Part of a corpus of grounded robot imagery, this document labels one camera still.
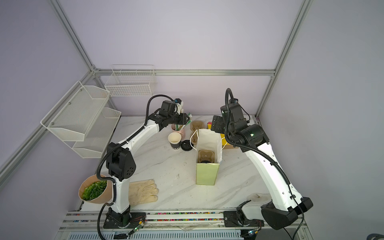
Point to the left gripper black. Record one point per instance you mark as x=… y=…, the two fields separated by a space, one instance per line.
x=183 y=118

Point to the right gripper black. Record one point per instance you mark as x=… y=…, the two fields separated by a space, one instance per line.
x=215 y=121

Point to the brown pulp cup carrier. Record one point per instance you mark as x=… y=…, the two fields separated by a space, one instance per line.
x=195 y=127

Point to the black plastic cup lid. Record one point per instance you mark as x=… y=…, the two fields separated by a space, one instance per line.
x=186 y=145

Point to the single brown pulp carrier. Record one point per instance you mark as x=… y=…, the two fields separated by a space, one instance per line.
x=206 y=155

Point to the green paper takeout bag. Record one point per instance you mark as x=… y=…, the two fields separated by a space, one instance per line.
x=206 y=174

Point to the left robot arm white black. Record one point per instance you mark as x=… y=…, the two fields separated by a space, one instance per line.
x=118 y=164

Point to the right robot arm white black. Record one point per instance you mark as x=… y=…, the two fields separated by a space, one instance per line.
x=286 y=203

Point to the black paper coffee cup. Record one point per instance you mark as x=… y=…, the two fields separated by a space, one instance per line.
x=175 y=139

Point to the pink straw holder cup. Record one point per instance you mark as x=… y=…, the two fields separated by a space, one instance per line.
x=179 y=129

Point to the yellow napkin stack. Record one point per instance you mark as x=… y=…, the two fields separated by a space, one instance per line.
x=225 y=144

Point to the white cloth glove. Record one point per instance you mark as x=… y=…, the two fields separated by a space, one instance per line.
x=259 y=198

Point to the cream leather work glove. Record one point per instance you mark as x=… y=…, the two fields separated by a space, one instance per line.
x=143 y=192

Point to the white mesh shelf lower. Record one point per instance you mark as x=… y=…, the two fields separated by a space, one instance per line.
x=99 y=136

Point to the white mesh shelf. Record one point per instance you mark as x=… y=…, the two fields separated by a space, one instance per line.
x=72 y=118
x=99 y=136

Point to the white mesh shelf upper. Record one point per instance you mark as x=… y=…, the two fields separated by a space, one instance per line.
x=72 y=118

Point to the brown bowl with green bits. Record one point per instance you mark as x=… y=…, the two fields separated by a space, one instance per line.
x=96 y=191

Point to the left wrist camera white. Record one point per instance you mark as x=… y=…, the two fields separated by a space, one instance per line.
x=179 y=104

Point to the white wire basket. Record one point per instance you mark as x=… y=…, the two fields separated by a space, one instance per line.
x=132 y=81

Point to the aluminium mounting rail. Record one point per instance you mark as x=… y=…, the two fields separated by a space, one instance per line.
x=177 y=223

